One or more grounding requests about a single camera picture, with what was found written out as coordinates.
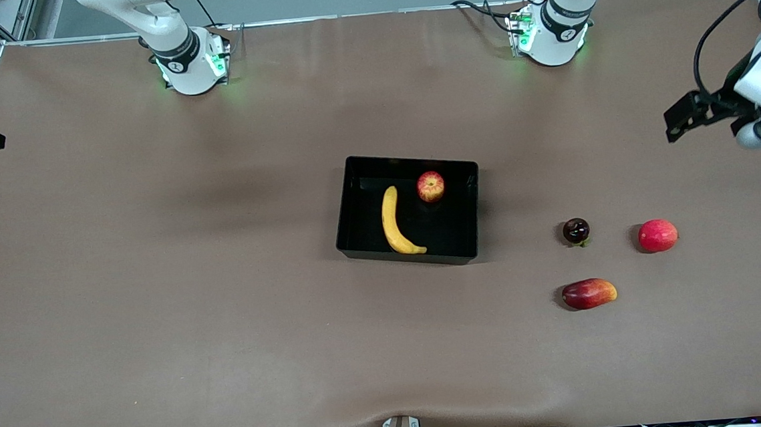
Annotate yellow banana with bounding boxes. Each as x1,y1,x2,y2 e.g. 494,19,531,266
379,183,428,257

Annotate dark purple mangosteen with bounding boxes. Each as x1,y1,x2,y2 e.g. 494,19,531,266
562,217,593,249

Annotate red mango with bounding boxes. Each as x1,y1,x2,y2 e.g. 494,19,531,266
561,276,619,312

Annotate brown table mat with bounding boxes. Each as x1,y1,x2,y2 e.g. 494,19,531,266
0,0,761,427

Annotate metal table edge rail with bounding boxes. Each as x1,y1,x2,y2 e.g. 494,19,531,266
3,0,679,47

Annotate black left arm base cables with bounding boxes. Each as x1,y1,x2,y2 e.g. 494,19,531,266
451,0,546,38

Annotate black right arm base cable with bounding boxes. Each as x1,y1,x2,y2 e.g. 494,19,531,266
188,0,235,33

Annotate plain red round fruit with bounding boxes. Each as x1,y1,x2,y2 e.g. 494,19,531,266
637,218,680,254

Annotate black plastic box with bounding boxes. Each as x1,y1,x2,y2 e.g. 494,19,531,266
330,147,486,274

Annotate red yellow striped apple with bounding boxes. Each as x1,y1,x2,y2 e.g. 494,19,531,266
416,170,447,204

